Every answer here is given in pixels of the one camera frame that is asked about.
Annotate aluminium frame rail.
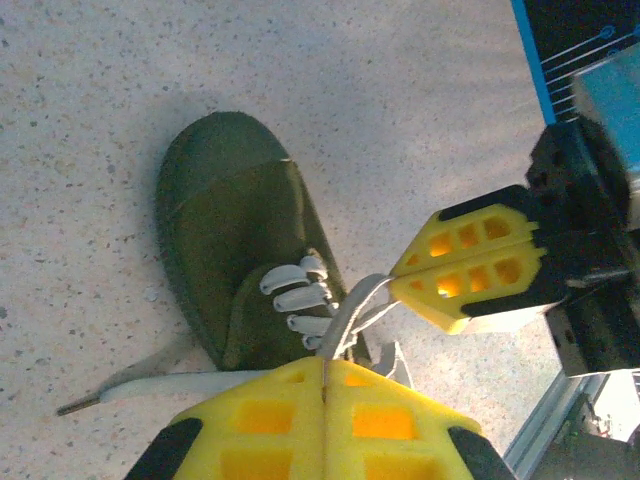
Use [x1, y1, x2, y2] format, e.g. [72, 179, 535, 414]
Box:
[502, 372, 601, 480]

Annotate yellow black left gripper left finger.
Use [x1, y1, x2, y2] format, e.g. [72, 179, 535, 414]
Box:
[124, 356, 327, 480]

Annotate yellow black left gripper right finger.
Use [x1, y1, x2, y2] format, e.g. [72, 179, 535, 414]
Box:
[322, 357, 517, 480]

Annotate dark green canvas shoe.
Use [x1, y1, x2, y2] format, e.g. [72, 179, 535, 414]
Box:
[154, 110, 374, 374]

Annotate white shoelace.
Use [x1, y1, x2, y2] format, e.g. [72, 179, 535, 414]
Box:
[55, 254, 417, 419]

